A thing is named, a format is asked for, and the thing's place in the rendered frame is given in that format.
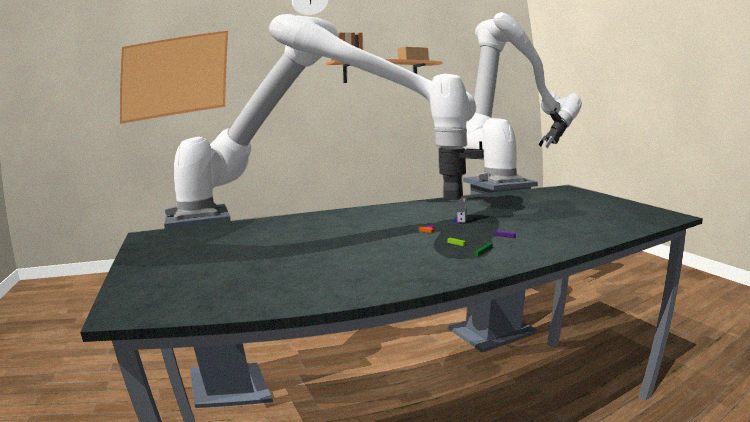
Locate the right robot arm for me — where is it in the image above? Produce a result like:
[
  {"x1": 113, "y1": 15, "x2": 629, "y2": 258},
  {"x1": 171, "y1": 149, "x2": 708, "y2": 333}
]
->
[{"x1": 165, "y1": 14, "x2": 476, "y2": 220}]

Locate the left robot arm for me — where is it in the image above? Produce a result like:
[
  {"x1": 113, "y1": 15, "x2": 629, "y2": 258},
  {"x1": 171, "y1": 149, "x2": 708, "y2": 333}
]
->
[{"x1": 463, "y1": 12, "x2": 582, "y2": 183}]

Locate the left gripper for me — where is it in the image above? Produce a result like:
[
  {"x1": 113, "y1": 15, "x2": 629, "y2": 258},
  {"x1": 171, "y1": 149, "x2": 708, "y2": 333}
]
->
[{"x1": 538, "y1": 108, "x2": 573, "y2": 148}]

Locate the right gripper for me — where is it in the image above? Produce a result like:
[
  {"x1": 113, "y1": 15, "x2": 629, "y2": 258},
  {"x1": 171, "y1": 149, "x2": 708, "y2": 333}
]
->
[{"x1": 435, "y1": 127, "x2": 484, "y2": 222}]

